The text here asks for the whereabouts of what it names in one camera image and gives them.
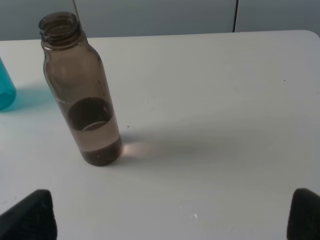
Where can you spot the teal transparent plastic cup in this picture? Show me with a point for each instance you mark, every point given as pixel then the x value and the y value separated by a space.
pixel 7 88

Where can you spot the brown transparent plastic bottle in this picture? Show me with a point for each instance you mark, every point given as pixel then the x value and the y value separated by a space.
pixel 76 76

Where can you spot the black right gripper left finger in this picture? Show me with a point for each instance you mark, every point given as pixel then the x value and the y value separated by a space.
pixel 30 219

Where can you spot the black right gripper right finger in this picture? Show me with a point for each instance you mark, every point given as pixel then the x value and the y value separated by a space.
pixel 304 216

